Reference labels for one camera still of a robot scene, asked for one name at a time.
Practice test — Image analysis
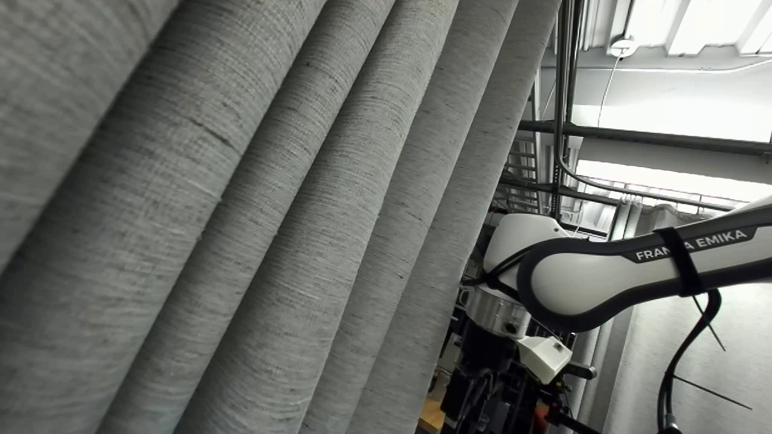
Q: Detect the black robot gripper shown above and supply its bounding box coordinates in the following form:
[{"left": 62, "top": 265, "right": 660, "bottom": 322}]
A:
[{"left": 442, "top": 321, "right": 547, "bottom": 434}]

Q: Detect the grey woven fabric curtain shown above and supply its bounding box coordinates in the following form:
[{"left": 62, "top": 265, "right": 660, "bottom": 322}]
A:
[{"left": 0, "top": 0, "right": 562, "bottom": 434}]

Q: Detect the white Franka Emika robot arm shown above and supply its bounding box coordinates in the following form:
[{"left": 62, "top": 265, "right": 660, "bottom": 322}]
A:
[{"left": 464, "top": 198, "right": 772, "bottom": 434}]

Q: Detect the white ceiling smoke detector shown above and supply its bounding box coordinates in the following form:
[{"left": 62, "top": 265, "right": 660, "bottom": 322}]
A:
[{"left": 605, "top": 35, "right": 638, "bottom": 60}]

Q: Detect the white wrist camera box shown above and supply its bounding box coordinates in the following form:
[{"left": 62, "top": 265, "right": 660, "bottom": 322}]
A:
[{"left": 518, "top": 334, "right": 572, "bottom": 383}]

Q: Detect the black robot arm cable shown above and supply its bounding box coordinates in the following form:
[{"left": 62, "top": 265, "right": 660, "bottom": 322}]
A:
[{"left": 653, "top": 225, "right": 723, "bottom": 434}]

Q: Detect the dark overhead pipe rail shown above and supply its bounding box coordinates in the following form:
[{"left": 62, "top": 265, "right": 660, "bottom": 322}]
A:
[{"left": 524, "top": 0, "right": 772, "bottom": 210}]

